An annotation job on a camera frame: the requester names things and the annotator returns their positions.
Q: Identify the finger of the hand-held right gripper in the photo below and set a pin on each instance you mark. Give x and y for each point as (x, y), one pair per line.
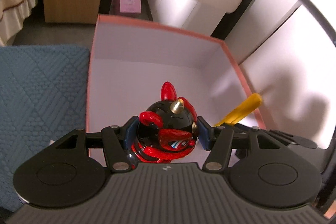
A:
(294, 138)

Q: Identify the orange box white inside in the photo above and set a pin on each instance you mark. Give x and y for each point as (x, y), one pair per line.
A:
(157, 71)

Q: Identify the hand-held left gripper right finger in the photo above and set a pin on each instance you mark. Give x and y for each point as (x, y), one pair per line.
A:
(203, 134)

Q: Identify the red black horned figurine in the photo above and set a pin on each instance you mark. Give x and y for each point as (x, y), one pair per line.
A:
(170, 124)

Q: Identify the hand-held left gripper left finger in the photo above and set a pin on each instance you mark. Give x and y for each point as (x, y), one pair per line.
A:
(131, 134)

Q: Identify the blue textured towel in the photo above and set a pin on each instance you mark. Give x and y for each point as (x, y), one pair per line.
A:
(39, 98)

